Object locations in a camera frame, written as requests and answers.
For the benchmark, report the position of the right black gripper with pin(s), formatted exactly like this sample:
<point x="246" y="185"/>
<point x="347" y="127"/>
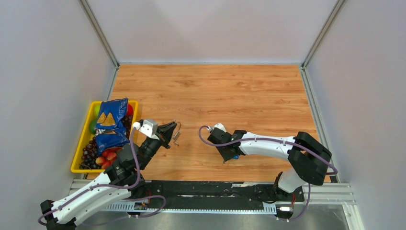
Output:
<point x="226" y="157"/>

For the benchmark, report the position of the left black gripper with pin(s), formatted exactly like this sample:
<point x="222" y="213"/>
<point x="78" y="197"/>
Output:
<point x="164" y="132"/>

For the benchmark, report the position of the silver wire keyring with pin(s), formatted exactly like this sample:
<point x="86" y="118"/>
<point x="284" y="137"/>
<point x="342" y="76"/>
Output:
<point x="176" y="133"/>

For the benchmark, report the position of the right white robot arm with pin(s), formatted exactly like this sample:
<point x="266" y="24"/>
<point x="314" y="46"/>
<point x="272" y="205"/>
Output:
<point x="309" y="159"/>

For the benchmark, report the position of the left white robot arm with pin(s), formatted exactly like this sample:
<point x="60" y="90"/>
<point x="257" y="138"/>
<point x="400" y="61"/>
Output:
<point x="120" y="181"/>

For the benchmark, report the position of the red apple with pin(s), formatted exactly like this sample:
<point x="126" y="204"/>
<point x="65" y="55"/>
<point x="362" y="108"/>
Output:
<point x="130" y="110"/>

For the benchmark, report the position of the blue chips bag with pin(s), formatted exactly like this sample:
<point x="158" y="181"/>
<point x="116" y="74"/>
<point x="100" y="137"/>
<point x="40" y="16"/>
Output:
<point x="110" y="130"/>

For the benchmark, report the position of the red peach fruits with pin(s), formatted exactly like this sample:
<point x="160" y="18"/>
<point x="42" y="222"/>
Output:
<point x="107" y="157"/>

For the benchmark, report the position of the lime green fruit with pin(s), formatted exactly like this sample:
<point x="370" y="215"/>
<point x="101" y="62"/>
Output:
<point x="96" y="109"/>

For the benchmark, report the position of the green apple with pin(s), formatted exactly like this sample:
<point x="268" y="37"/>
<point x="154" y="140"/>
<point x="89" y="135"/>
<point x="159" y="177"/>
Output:
<point x="92" y="126"/>

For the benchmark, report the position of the purple grape bunch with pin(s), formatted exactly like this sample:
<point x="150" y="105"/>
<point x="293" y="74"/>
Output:
<point x="90" y="152"/>

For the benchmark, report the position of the yellow plastic tray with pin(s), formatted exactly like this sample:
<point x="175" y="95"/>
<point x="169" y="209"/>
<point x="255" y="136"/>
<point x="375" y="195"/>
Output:
<point x="86" y="136"/>

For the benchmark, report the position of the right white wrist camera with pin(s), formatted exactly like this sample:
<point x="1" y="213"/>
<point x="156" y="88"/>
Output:
<point x="219" y="126"/>

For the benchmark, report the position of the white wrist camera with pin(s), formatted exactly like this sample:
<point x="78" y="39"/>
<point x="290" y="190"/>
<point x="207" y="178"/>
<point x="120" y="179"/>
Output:
<point x="219" y="126"/>
<point x="148" y="127"/>

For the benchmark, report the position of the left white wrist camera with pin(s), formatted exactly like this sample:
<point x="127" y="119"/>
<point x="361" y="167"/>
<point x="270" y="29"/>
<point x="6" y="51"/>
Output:
<point x="148" y="127"/>

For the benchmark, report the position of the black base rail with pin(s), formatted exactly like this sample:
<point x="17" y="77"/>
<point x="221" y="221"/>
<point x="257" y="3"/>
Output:
<point x="206" y="195"/>

